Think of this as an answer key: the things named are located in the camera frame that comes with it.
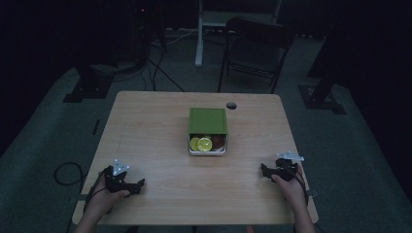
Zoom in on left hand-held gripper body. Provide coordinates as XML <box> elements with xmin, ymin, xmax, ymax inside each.
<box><xmin>103</xmin><ymin>158</ymin><xmax>138</xmax><ymax>196</ymax></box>

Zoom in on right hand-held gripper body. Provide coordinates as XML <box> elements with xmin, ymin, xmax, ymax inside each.
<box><xmin>271</xmin><ymin>150</ymin><xmax>306</xmax><ymax>183</ymax></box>

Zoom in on white box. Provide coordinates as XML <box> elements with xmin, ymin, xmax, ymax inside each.
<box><xmin>187</xmin><ymin>132</ymin><xmax>229</xmax><ymax>157</ymax></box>

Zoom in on green box lid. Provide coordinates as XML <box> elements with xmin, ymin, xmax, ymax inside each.
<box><xmin>188</xmin><ymin>107</ymin><xmax>229</xmax><ymax>136</ymax></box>

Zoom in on person's right hand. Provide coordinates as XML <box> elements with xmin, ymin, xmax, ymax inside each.
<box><xmin>270</xmin><ymin>164</ymin><xmax>308</xmax><ymax>212</ymax></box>

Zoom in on person's left hand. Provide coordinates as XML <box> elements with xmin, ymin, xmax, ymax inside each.
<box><xmin>84</xmin><ymin>176</ymin><xmax>131</xmax><ymax>224</ymax></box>

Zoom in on small cup with brown lid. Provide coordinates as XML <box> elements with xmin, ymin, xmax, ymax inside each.
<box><xmin>210</xmin><ymin>134</ymin><xmax>226</xmax><ymax>150</ymax></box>

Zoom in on black stand base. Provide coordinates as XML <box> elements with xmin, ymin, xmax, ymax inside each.
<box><xmin>297</xmin><ymin>57</ymin><xmax>347</xmax><ymax>116</ymax></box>
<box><xmin>62</xmin><ymin>63</ymin><xmax>115</xmax><ymax>104</ymax></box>

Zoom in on black folding chair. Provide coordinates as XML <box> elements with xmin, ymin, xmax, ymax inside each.
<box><xmin>217</xmin><ymin>17</ymin><xmax>296</xmax><ymax>95</ymax></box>

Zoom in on dark cabinet with red light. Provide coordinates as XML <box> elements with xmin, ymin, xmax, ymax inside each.
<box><xmin>128</xmin><ymin>0</ymin><xmax>154</xmax><ymax>66</ymax></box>

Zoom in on right hand-held gripper cable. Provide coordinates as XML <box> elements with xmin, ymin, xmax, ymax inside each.
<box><xmin>291</xmin><ymin>166</ymin><xmax>310</xmax><ymax>207</ymax></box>

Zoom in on hand-held gripper cable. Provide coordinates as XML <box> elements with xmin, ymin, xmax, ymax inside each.
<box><xmin>291</xmin><ymin>166</ymin><xmax>310</xmax><ymax>207</ymax></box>
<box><xmin>83</xmin><ymin>170</ymin><xmax>108</xmax><ymax>213</ymax></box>

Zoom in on left hand-held gripper cable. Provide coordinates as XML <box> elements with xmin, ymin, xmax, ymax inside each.
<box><xmin>83</xmin><ymin>170</ymin><xmax>108</xmax><ymax>213</ymax></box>

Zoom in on black looped floor cable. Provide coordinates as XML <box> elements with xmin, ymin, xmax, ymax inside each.
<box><xmin>53</xmin><ymin>161</ymin><xmax>87</xmax><ymax>187</ymax></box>

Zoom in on black floor cables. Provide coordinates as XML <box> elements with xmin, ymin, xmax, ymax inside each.
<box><xmin>141</xmin><ymin>41</ymin><xmax>186</xmax><ymax>93</ymax></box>

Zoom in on white desk frame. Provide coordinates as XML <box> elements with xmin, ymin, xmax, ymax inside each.
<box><xmin>194</xmin><ymin>0</ymin><xmax>284</xmax><ymax>68</ymax></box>

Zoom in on white floor cable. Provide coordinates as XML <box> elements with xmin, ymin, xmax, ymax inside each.
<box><xmin>151</xmin><ymin>28</ymin><xmax>199</xmax><ymax>47</ymax></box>

